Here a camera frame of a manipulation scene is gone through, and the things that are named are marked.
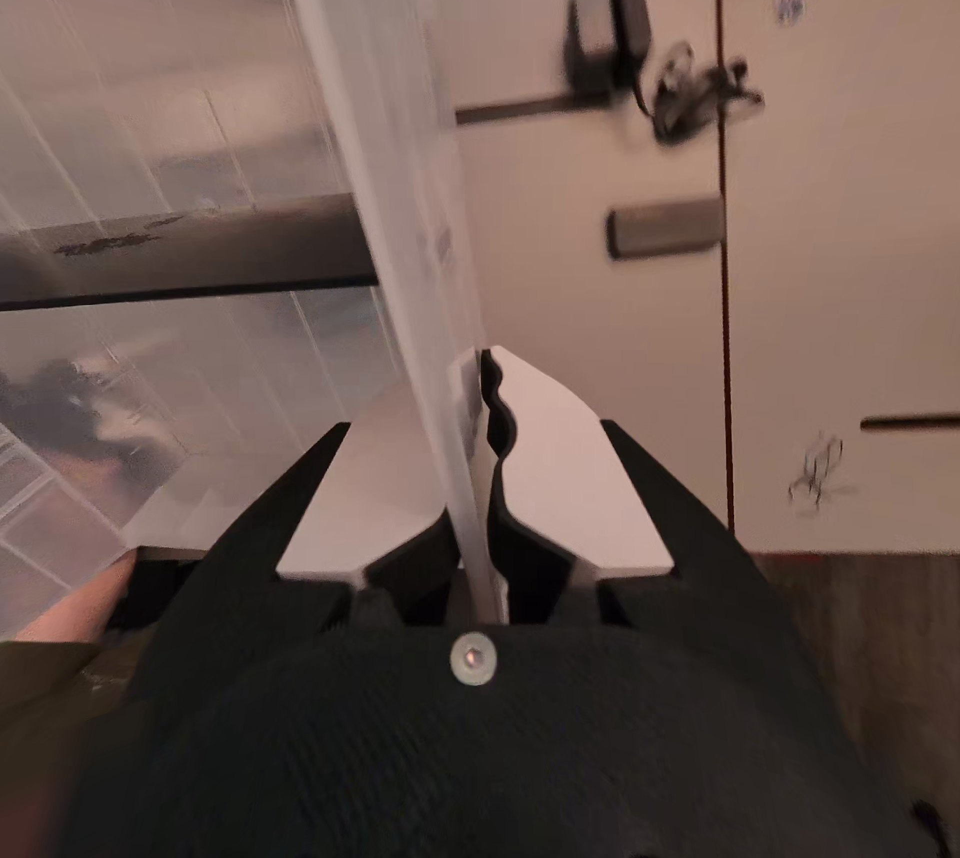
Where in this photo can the grey rectangular block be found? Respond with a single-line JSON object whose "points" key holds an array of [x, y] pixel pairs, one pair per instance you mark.
{"points": [[664, 229]]}

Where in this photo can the clear plastic storage bin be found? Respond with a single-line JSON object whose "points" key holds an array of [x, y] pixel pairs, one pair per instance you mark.
{"points": [[187, 85]]}

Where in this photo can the person's left forearm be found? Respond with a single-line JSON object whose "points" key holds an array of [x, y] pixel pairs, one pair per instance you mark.
{"points": [[67, 603]]}

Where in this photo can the black flat board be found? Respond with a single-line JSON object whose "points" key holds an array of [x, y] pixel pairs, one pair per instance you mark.
{"points": [[225, 250]]}

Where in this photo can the black power adapter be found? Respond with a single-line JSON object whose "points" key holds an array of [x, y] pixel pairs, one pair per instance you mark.
{"points": [[626, 10]]}

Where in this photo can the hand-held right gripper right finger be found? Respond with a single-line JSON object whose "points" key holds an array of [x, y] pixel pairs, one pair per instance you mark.
{"points": [[570, 483]]}

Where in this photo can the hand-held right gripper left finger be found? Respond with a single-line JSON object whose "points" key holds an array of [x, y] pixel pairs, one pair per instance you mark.
{"points": [[352, 498]]}

